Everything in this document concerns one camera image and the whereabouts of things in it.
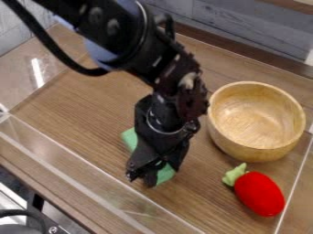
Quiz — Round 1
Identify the clear acrylic front wall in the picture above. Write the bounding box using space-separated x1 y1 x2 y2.
0 104 204 234

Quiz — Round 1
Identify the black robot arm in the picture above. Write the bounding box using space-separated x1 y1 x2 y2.
33 0 208 187

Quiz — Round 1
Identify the red plush strawberry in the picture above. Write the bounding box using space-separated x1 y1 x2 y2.
220 163 284 217

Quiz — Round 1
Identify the green rectangular block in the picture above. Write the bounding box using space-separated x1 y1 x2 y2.
120 128 176 186

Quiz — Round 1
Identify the black cable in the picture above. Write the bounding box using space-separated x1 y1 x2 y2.
1 0 111 78

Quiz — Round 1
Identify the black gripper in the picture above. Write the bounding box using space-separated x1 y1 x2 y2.
124 95 200 187

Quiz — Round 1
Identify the brown wooden bowl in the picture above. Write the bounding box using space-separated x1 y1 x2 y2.
207 81 306 163

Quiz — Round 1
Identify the black metal table bracket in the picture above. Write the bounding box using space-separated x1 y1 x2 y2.
25 193 69 234

